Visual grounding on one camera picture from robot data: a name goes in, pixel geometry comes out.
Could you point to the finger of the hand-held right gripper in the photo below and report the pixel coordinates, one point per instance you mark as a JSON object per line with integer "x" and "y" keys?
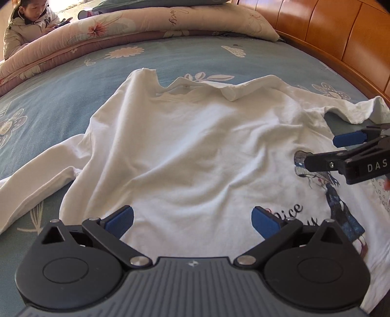
{"x": 347, "y": 139}
{"x": 320, "y": 162}

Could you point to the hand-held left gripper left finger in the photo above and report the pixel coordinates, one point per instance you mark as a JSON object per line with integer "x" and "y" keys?
{"x": 122, "y": 221}

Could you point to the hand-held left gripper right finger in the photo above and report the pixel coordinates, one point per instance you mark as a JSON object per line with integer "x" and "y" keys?
{"x": 265, "y": 224}

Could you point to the white long-sleeved printed shirt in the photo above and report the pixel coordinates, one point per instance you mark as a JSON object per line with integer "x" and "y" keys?
{"x": 198, "y": 152}

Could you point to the wooden headboard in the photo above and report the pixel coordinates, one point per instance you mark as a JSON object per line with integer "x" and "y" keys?
{"x": 335, "y": 24}

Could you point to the blue floral bed sheet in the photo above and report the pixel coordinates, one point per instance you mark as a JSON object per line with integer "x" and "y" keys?
{"x": 76, "y": 79}

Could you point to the pink floral folded quilt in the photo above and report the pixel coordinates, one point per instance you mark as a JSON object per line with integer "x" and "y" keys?
{"x": 137, "y": 24}

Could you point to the dark cylindrical container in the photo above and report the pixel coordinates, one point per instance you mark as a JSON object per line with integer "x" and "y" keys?
{"x": 85, "y": 14}

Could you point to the teal floral pillow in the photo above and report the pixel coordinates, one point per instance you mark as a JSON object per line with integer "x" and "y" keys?
{"x": 152, "y": 4}

